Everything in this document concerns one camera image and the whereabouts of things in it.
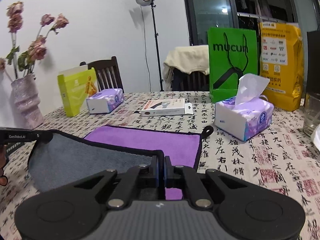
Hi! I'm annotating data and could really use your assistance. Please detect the purple and grey towel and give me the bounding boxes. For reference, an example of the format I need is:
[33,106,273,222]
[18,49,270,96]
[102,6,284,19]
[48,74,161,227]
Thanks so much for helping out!
[28,126,214,192]

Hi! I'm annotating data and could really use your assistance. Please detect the person's left hand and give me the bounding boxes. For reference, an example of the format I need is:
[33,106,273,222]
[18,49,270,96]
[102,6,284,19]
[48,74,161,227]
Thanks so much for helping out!
[0,145,8,186]

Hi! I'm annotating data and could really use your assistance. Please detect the pink ceramic vase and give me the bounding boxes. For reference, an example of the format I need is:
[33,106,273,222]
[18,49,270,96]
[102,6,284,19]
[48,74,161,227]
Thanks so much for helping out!
[11,74,43,129]

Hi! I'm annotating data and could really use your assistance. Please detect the white flat product box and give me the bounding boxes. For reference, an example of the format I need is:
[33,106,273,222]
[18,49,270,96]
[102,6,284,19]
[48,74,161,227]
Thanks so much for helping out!
[140,98,194,117]

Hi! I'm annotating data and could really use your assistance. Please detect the dried pink roses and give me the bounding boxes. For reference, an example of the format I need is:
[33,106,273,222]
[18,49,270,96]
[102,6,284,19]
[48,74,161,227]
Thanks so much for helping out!
[0,0,70,82]

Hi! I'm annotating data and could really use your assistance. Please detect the yellow-green paper box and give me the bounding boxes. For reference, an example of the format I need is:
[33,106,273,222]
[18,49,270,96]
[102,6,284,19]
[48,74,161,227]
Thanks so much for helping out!
[57,64,99,117]

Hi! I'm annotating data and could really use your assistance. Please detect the left purple tissue pack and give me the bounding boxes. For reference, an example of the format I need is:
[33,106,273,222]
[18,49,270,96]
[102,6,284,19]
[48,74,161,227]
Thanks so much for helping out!
[86,88,124,114]

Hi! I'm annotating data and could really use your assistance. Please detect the purple tissue pack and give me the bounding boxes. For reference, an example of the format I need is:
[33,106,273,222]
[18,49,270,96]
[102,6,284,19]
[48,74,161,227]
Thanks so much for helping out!
[214,73,274,141]
[86,88,124,114]

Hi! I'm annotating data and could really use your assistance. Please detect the right purple tissue pack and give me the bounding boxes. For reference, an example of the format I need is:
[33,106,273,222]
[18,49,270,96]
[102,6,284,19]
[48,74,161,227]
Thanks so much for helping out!
[214,73,274,141]

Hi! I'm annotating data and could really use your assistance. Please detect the chair with cream cloth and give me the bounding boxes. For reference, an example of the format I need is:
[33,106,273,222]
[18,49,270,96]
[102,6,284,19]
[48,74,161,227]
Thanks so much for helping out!
[172,68,209,92]

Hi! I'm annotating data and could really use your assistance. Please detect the dark wooden chair left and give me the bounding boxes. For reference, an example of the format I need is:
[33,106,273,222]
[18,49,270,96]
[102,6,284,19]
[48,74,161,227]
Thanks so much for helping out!
[79,56,124,91]

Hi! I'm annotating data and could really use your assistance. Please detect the calligraphy print tablecloth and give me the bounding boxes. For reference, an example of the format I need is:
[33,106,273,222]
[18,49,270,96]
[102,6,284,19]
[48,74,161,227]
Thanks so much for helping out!
[1,92,319,239]

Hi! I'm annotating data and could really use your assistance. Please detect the cream cloth on chair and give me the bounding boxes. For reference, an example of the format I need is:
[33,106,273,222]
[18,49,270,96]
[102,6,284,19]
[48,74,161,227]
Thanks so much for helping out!
[163,45,209,91]

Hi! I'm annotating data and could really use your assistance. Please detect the green mucun paper bag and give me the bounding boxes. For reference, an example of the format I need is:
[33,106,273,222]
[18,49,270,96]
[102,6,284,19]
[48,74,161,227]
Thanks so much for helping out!
[207,27,258,103]

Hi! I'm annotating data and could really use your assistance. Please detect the yellow printed bag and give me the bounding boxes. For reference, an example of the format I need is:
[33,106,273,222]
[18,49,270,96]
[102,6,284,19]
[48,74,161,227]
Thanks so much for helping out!
[260,22,304,112]

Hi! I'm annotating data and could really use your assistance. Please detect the clear drinking glass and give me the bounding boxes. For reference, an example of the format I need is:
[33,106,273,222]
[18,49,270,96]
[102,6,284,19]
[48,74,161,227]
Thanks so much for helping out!
[303,92,320,136]

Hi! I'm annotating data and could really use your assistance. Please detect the studio light on stand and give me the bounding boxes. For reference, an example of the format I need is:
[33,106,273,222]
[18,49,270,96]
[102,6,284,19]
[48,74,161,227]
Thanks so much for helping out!
[135,0,165,92]

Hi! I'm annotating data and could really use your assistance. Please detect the dark framed window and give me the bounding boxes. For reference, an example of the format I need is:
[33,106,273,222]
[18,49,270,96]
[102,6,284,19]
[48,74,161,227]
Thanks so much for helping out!
[184,0,319,45]

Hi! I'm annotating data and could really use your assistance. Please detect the black paper bag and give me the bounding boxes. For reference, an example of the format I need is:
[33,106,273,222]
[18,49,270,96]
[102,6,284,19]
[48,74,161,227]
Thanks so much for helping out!
[306,30,320,94]

